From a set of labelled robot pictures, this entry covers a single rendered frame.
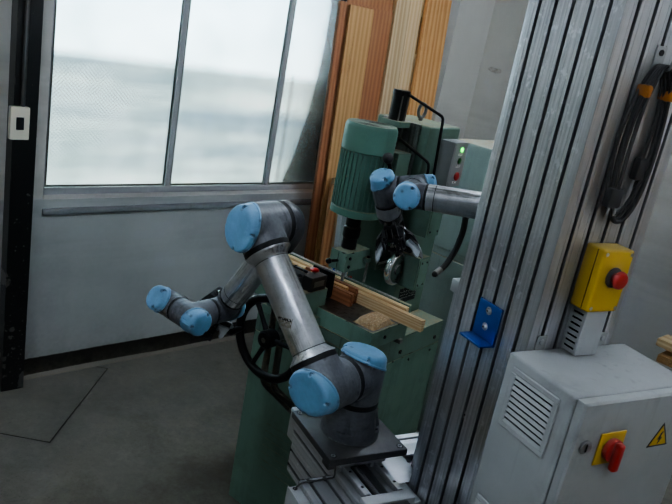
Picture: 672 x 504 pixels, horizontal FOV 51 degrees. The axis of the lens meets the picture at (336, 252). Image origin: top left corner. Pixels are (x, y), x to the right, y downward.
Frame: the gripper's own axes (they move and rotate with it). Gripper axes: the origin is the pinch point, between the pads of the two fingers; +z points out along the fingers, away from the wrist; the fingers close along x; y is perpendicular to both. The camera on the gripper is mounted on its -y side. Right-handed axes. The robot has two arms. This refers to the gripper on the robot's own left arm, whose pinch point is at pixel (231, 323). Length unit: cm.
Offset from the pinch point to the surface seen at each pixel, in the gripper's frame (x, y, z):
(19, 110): -122, -27, -28
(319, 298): 14.1, -21.3, 15.7
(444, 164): 22, -84, 30
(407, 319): 39, -30, 29
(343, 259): 11.8, -36.9, 19.8
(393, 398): 33, -4, 62
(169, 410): -68, 55, 78
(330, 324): 20.8, -15.7, 18.9
